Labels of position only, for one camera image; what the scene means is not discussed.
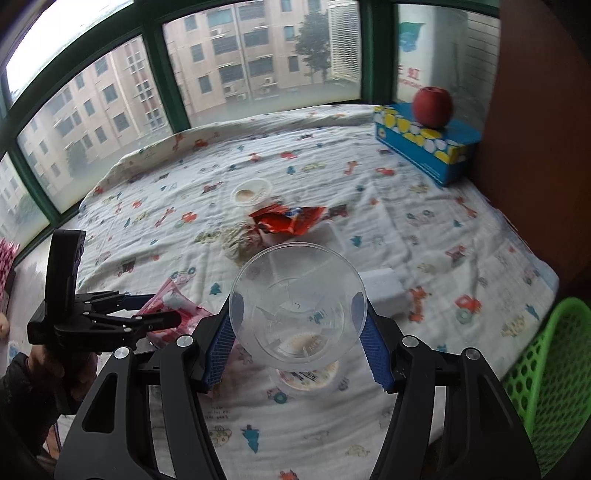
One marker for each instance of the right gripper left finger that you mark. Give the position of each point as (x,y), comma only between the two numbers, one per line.
(111,436)

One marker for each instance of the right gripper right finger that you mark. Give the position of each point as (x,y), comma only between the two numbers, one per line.
(452,418)

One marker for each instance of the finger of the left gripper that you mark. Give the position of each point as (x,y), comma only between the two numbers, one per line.
(97,332)
(111,301)

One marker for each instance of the clear plastic cup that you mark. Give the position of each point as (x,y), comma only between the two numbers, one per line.
(298,306)

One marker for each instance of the green mesh trash basket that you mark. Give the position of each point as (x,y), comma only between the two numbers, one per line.
(549,385)

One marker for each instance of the person's left hand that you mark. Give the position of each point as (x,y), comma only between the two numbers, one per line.
(41,362)

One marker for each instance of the pink snack packet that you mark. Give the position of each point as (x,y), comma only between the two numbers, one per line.
(169,298)

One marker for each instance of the pink patterned cloth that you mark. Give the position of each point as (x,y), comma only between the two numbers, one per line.
(8,253)

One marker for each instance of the printed round foil lid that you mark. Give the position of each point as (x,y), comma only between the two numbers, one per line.
(310,383)

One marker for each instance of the crumpled white paper bag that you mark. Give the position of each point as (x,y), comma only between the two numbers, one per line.
(241,242)

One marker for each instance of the small clear sauce cup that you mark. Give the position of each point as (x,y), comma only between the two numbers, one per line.
(252,192)

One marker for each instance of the orange snack wrapper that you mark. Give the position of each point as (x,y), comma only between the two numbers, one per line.
(280,219)

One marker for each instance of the printed white bed sheet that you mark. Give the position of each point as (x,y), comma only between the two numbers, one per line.
(295,306)

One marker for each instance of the clear rectangular plastic container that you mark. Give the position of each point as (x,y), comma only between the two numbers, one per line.
(324,234)

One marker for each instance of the blue tissue box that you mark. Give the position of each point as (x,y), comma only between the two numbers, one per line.
(441,154)

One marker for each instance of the brown wooden cabinet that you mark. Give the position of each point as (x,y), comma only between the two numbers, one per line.
(534,160)

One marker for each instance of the red apple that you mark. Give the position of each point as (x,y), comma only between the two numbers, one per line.
(433,107)

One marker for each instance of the green window frame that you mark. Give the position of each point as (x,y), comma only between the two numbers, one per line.
(84,83)

